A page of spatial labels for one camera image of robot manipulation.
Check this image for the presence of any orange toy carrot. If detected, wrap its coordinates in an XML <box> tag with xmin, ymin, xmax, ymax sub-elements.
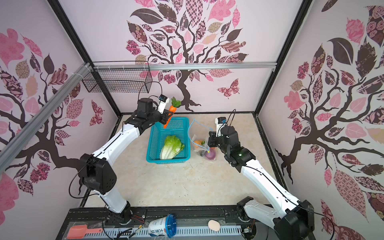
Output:
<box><xmin>164</xmin><ymin>97</ymin><xmax>182</xmax><ymax>129</ymax></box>

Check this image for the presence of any clear zip top bag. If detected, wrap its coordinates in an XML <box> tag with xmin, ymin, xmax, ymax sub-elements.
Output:
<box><xmin>188</xmin><ymin>119</ymin><xmax>215</xmax><ymax>160</ymax></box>

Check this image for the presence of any teal plastic basket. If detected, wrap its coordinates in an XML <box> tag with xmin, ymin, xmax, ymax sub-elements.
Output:
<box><xmin>146</xmin><ymin>117</ymin><xmax>191</xmax><ymax>164</ymax></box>

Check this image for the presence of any napa cabbage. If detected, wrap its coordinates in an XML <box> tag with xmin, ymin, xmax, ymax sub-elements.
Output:
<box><xmin>160</xmin><ymin>136</ymin><xmax>185</xmax><ymax>160</ymax></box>

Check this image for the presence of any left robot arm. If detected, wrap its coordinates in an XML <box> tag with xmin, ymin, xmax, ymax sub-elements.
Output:
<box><xmin>79</xmin><ymin>95</ymin><xmax>173</xmax><ymax>224</ymax></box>

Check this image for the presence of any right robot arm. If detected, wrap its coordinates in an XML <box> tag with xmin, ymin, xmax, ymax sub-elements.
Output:
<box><xmin>208</xmin><ymin>124</ymin><xmax>315</xmax><ymax>240</ymax></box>

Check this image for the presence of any beige egg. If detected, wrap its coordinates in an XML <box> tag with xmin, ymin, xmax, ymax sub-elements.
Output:
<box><xmin>208</xmin><ymin>220</ymin><xmax>221</xmax><ymax>232</ymax></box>

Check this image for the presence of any white yogurt cup blue lid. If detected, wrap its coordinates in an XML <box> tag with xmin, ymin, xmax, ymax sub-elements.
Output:
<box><xmin>148</xmin><ymin>214</ymin><xmax>177</xmax><ymax>238</ymax></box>

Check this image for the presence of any pink plastic scoop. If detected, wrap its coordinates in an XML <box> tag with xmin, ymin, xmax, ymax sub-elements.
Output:
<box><xmin>67</xmin><ymin>225</ymin><xmax>103</xmax><ymax>240</ymax></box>

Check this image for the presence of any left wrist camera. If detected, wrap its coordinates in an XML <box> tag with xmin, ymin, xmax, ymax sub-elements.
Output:
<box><xmin>158</xmin><ymin>94</ymin><xmax>169</xmax><ymax>114</ymax></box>

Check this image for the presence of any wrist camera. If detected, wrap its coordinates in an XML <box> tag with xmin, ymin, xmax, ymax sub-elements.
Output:
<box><xmin>158</xmin><ymin>94</ymin><xmax>169</xmax><ymax>114</ymax></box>
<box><xmin>215</xmin><ymin>117</ymin><xmax>227</xmax><ymax>136</ymax></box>

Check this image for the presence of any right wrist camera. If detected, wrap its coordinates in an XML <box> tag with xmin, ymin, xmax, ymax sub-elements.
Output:
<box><xmin>215</xmin><ymin>117</ymin><xmax>227</xmax><ymax>136</ymax></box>

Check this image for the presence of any black wire basket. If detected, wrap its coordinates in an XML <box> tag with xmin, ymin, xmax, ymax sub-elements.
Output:
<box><xmin>82</xmin><ymin>60</ymin><xmax>153</xmax><ymax>93</ymax></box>

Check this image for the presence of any aluminium rail back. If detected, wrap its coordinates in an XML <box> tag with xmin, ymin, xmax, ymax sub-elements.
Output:
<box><xmin>93</xmin><ymin>62</ymin><xmax>277</xmax><ymax>71</ymax></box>

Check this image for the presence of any aluminium rail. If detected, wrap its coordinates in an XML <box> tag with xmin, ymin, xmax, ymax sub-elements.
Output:
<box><xmin>93</xmin><ymin>62</ymin><xmax>277</xmax><ymax>71</ymax></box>
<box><xmin>1</xmin><ymin>63</ymin><xmax>92</xmax><ymax>173</ymax></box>

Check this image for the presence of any white slotted cable duct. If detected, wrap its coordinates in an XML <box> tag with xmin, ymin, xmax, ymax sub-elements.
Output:
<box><xmin>98</xmin><ymin>225</ymin><xmax>244</xmax><ymax>240</ymax></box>

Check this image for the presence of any aluminium rail left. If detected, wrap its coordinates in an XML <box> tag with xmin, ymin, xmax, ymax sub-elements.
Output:
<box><xmin>1</xmin><ymin>63</ymin><xmax>92</xmax><ymax>173</ymax></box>

